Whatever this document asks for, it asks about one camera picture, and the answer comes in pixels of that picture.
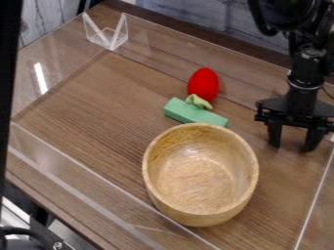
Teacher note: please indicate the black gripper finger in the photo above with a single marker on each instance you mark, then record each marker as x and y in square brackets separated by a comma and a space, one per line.
[314, 136]
[274, 131]

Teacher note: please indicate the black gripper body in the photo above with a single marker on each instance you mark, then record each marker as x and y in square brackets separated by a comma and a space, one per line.
[278, 110]

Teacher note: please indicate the red plush strawberry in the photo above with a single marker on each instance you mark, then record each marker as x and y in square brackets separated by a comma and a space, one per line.
[203, 88]

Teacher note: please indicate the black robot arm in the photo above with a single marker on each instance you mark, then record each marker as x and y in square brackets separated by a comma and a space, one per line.
[306, 22]

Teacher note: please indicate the wooden bowl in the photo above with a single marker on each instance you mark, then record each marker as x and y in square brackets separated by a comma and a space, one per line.
[200, 171]

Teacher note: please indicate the green rectangular block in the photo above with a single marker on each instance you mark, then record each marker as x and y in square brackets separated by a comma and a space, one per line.
[187, 113]

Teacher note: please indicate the clear acrylic tray wall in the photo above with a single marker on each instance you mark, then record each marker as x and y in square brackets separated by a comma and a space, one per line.
[88, 110]

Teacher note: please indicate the black metal bracket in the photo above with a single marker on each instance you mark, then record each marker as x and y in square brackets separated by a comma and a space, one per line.
[54, 243]

